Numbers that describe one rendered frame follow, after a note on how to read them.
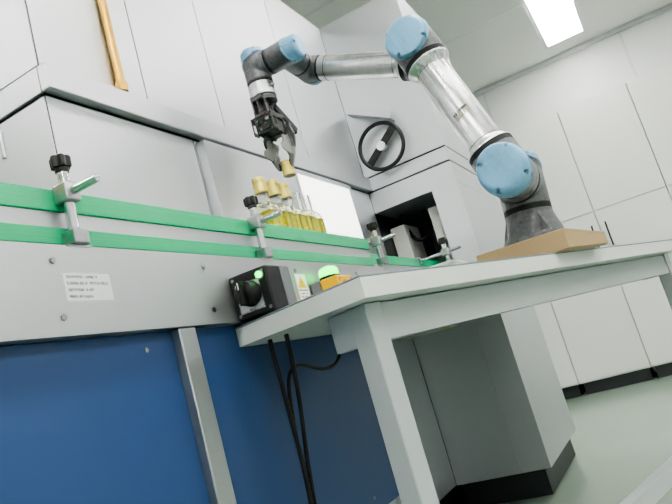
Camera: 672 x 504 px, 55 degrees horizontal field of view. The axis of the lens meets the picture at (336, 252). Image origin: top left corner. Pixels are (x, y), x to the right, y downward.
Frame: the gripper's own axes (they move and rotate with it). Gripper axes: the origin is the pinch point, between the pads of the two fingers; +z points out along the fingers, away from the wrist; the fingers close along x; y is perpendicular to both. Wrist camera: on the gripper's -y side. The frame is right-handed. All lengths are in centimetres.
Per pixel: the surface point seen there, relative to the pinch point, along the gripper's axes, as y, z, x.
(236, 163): 6.4, -4.3, -12.0
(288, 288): 57, 44, 24
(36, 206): 99, 29, 15
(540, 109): -416, -110, 33
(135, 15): 31, -43, -15
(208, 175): 19.5, 1.0, -13.1
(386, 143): -91, -26, 0
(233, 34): -17, -57, -15
